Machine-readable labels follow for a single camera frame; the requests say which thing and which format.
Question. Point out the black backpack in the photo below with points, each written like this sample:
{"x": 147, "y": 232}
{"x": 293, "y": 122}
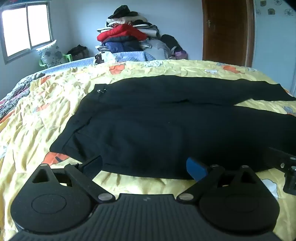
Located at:
{"x": 170, "y": 42}

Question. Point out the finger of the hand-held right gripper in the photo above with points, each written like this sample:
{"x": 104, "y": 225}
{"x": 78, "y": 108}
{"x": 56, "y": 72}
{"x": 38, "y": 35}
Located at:
{"x": 281, "y": 155}

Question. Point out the brown wooden door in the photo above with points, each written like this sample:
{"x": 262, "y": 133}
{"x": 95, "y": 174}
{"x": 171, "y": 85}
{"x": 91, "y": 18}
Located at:
{"x": 225, "y": 32}

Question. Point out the white folded clothes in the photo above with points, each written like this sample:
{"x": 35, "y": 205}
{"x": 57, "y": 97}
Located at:
{"x": 122, "y": 20}

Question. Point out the purple bag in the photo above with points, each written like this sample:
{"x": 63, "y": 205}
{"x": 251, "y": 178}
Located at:
{"x": 180, "y": 55}

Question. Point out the window with grey frame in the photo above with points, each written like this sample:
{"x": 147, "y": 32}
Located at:
{"x": 25, "y": 25}

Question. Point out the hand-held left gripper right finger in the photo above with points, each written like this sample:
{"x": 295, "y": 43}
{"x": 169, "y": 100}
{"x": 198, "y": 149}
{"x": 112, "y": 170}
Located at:
{"x": 195, "y": 170}

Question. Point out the black bag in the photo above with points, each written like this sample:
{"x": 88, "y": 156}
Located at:
{"x": 77, "y": 52}

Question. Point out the green plastic chair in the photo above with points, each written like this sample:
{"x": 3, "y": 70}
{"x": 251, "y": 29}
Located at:
{"x": 67, "y": 58}

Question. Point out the black hat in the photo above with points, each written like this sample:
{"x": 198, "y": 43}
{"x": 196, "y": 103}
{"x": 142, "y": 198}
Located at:
{"x": 122, "y": 11}

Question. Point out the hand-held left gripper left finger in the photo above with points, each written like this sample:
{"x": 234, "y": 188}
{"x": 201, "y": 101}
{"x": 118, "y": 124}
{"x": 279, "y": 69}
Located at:
{"x": 93, "y": 165}

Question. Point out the yellow printed blanket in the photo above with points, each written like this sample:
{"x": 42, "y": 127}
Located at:
{"x": 46, "y": 104}

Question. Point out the red puffer jacket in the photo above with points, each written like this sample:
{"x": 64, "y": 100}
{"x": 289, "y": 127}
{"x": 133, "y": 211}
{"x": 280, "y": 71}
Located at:
{"x": 120, "y": 31}

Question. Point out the floral white pillow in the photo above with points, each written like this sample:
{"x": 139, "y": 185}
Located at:
{"x": 49, "y": 54}

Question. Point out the flower wall stickers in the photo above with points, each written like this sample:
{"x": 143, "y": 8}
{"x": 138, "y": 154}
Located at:
{"x": 271, "y": 11}

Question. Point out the black pants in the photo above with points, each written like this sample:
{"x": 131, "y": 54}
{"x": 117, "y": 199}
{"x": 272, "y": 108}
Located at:
{"x": 150, "y": 127}

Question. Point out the light blue quilt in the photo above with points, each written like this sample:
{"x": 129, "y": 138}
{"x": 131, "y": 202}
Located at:
{"x": 129, "y": 56}

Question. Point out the navy puffer jacket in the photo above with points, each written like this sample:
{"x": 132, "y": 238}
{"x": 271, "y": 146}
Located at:
{"x": 120, "y": 44}

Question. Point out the grey clothes heap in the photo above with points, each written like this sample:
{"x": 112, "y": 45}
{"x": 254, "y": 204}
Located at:
{"x": 157, "y": 49}

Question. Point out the patterned multicolour quilt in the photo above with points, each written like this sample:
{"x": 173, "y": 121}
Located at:
{"x": 16, "y": 92}

